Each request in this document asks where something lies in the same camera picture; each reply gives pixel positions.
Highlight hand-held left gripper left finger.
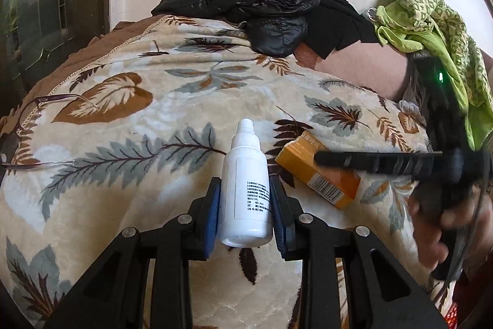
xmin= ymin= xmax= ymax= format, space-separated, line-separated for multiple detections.
xmin=43 ymin=177 xmax=222 ymax=329

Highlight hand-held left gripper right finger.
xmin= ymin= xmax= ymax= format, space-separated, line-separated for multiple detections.
xmin=269 ymin=176 xmax=449 ymax=329

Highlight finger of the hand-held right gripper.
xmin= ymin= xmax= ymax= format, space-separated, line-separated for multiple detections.
xmin=314 ymin=150 xmax=463 ymax=184

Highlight white plastic bottle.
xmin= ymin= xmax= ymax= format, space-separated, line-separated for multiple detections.
xmin=218 ymin=118 xmax=275 ymax=248

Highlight orange cardboard box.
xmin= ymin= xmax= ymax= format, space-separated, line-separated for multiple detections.
xmin=275 ymin=130 xmax=362 ymax=209

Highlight person's right hand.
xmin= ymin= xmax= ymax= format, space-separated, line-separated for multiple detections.
xmin=407 ymin=183 xmax=493 ymax=272

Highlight green patterned blanket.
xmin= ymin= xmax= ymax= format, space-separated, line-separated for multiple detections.
xmin=375 ymin=0 xmax=493 ymax=151

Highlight brown padded backrest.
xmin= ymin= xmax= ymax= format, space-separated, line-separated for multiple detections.
xmin=296 ymin=42 xmax=416 ymax=102

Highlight black cloth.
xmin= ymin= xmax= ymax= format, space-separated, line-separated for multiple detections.
xmin=300 ymin=0 xmax=380 ymax=60

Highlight red mesh basket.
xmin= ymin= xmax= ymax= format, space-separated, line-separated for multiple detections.
xmin=443 ymin=308 xmax=470 ymax=329

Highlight eyeglasses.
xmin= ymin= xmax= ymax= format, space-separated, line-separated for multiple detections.
xmin=0 ymin=93 xmax=97 ymax=172

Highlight black puffer jacket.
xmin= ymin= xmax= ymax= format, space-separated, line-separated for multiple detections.
xmin=151 ymin=0 xmax=325 ymax=58

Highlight dark glass door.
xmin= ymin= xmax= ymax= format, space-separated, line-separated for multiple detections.
xmin=0 ymin=0 xmax=116 ymax=110

